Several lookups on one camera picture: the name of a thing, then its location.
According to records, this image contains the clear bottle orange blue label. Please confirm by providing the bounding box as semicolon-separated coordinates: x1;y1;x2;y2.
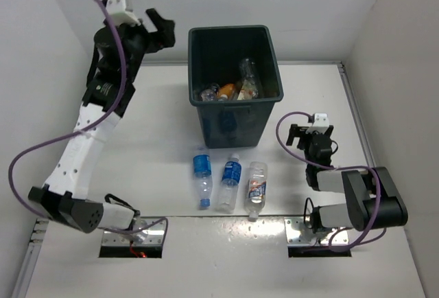
244;161;268;222

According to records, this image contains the purple cable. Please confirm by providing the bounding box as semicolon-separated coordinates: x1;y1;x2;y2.
8;0;169;236
276;111;387;253

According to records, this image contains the dark green plastic bin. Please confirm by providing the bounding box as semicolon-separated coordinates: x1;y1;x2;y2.
188;25;283;149

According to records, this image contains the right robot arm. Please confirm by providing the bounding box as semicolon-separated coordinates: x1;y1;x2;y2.
287;124;408;233

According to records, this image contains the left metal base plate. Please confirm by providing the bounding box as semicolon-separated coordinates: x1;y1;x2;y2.
101;217;169;247

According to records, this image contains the clear crushed bottle in bin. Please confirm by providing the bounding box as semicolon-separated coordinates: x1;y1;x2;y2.
200;83;220;102

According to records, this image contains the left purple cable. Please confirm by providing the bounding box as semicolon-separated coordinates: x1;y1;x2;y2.
8;0;169;236

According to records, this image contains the clear bottle white cap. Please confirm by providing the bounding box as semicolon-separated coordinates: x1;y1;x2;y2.
239;58;263;99

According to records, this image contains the metal base plate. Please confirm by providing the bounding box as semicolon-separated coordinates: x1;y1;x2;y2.
284;216;349;248
101;217;169;247

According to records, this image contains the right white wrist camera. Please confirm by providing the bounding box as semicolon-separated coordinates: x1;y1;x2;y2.
306;113;330;134

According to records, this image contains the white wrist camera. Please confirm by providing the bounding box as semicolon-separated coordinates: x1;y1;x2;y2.
306;113;330;134
106;0;141;26

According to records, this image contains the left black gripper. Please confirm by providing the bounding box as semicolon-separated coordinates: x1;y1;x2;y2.
112;10;174;82

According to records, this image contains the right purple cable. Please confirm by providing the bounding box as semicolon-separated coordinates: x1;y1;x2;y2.
276;111;387;253

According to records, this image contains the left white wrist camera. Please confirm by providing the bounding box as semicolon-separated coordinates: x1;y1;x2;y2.
106;0;141;26

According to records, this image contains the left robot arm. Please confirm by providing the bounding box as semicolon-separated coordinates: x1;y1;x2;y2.
28;8;175;233

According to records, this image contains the blue label bottle white cap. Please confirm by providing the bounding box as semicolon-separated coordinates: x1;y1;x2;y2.
216;153;242;214

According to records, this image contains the orange juice bottle in bin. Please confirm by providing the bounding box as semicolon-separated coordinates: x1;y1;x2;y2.
217;83;237;101

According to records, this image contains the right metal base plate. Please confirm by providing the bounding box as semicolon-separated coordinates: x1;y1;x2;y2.
284;216;349;248

